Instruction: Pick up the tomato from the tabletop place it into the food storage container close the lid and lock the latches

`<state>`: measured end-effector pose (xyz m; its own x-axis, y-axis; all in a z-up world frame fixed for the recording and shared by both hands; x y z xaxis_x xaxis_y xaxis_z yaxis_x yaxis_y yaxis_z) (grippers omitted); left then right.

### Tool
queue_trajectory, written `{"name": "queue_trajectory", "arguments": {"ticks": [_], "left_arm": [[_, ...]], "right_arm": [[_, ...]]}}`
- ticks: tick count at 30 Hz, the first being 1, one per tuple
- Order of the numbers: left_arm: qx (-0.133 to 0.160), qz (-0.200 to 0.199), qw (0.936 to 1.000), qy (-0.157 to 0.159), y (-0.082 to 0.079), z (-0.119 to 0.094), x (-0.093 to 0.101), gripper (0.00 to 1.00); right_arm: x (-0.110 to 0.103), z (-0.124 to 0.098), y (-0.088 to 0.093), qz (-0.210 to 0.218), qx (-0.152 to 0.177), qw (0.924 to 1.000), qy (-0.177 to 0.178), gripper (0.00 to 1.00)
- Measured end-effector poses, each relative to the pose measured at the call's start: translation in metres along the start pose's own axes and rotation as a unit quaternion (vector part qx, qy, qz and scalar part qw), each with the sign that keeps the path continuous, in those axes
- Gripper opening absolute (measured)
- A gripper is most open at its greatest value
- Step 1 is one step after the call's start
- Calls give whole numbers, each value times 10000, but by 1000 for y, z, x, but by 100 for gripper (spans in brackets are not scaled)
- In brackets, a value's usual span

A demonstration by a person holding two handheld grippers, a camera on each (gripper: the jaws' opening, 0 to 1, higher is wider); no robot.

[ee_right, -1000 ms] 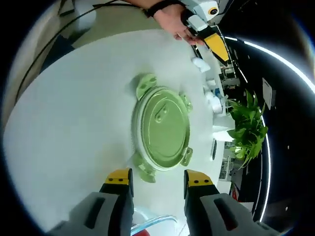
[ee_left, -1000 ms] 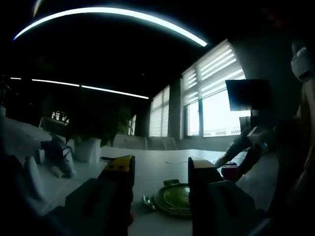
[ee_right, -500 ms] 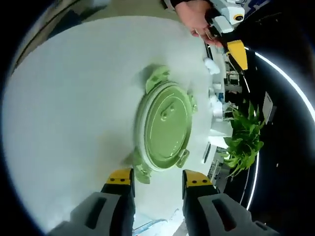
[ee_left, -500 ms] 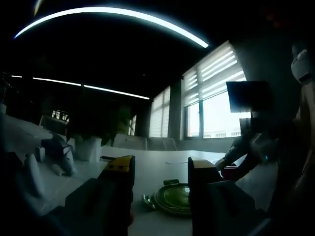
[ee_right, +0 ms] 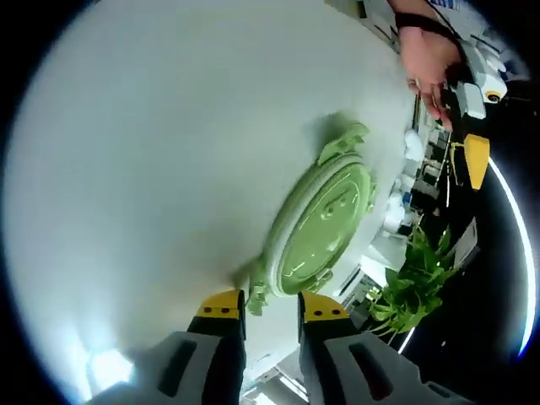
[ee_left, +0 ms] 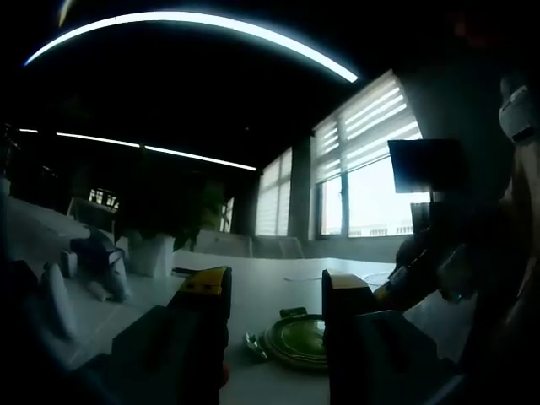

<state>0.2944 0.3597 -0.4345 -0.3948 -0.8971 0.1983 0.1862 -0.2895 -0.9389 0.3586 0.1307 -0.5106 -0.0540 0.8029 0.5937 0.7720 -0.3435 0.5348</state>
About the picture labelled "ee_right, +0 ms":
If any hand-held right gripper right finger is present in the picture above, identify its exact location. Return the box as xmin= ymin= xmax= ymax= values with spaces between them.
xmin=297 ymin=290 xmax=469 ymax=405

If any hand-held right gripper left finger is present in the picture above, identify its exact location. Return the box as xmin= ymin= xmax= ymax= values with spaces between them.
xmin=90 ymin=289 xmax=248 ymax=405

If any green container lid with latches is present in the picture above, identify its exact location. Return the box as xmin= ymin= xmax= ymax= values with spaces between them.
xmin=247 ymin=121 xmax=380 ymax=318

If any person's left hand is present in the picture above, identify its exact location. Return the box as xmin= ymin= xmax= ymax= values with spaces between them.
xmin=398 ymin=27 xmax=463 ymax=132

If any long ceiling light strip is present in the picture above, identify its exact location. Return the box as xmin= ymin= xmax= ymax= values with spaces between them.
xmin=488 ymin=159 xmax=537 ymax=356

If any green leafy plant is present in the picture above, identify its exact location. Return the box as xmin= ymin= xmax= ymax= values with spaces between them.
xmin=369 ymin=223 xmax=457 ymax=338

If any black wrist strap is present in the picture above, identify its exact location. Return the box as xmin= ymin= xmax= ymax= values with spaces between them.
xmin=394 ymin=11 xmax=463 ymax=48

